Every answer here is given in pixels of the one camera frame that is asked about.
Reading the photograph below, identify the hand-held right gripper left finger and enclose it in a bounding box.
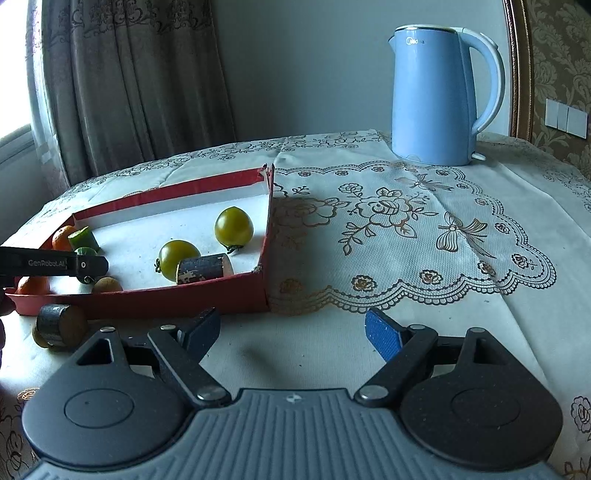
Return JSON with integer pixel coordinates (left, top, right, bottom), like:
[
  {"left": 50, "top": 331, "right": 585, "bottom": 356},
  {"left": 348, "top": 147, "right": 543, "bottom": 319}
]
[{"left": 76, "top": 308, "right": 232, "bottom": 409}]

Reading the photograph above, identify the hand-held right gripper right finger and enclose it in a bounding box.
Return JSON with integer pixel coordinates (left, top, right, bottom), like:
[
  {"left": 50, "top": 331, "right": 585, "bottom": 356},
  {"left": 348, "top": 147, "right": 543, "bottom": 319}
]
[{"left": 355, "top": 308, "right": 511, "bottom": 409}]

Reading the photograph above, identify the large orange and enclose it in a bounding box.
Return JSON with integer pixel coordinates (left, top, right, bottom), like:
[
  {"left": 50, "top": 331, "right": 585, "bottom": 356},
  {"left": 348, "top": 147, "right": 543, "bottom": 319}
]
[{"left": 17, "top": 276, "right": 51, "bottom": 296}]

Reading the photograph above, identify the window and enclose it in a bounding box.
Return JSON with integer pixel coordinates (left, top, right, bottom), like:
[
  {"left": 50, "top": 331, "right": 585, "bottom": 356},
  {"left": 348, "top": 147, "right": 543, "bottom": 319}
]
[{"left": 0, "top": 0, "right": 47, "bottom": 241}]

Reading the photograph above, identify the gold patterned headboard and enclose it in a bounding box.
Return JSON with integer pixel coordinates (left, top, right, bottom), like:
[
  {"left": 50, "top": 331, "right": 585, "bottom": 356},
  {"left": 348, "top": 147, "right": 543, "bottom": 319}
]
[{"left": 503, "top": 0, "right": 591, "bottom": 183}]

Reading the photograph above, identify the eggplant piece with peeling flesh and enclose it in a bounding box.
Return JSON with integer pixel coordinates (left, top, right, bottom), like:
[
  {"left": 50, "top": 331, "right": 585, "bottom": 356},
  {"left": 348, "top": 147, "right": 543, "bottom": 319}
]
[{"left": 32, "top": 304, "right": 88, "bottom": 349}]

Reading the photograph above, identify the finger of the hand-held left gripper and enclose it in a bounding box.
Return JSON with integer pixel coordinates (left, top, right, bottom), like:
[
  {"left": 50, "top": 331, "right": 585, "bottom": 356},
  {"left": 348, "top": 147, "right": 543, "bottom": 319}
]
[{"left": 69, "top": 251, "right": 110, "bottom": 278}]

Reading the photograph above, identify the short eggplant piece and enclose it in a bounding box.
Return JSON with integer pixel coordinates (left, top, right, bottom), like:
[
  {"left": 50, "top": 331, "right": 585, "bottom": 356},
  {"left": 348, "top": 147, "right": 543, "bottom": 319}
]
[{"left": 176, "top": 253, "right": 235, "bottom": 284}]

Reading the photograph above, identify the thick cucumber piece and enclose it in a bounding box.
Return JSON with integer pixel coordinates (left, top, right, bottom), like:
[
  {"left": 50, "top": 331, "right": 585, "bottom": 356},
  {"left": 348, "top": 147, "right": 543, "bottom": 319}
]
[{"left": 68, "top": 226, "right": 100, "bottom": 251}]

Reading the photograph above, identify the brown patterned curtain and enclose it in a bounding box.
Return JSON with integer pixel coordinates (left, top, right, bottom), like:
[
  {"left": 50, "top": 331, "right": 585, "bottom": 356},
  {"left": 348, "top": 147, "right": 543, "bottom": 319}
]
[{"left": 28, "top": 0, "right": 236, "bottom": 185}]

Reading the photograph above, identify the red cardboard box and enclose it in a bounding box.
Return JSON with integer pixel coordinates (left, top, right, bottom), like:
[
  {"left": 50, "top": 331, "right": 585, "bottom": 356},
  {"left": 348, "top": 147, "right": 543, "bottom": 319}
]
[{"left": 2, "top": 167, "right": 276, "bottom": 319}]

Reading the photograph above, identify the white wall switch panel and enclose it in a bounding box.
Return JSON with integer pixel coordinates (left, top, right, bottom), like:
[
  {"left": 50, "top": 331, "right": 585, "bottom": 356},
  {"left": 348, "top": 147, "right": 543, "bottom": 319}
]
[{"left": 545, "top": 98, "right": 589, "bottom": 139}]

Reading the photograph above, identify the small orange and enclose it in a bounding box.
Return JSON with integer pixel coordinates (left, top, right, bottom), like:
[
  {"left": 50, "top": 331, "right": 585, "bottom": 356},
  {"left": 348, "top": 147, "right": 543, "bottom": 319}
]
[{"left": 52, "top": 225, "right": 77, "bottom": 252}]

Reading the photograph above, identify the green tomato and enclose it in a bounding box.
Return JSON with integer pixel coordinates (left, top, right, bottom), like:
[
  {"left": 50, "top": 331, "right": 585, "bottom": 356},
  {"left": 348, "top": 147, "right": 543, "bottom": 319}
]
[
  {"left": 157, "top": 240, "right": 202, "bottom": 283},
  {"left": 214, "top": 207, "right": 254, "bottom": 247}
]

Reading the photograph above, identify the blue electric kettle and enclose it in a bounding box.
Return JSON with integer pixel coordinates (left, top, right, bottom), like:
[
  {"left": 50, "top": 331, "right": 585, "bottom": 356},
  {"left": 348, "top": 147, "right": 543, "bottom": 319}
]
[{"left": 387, "top": 24, "right": 506, "bottom": 167}]

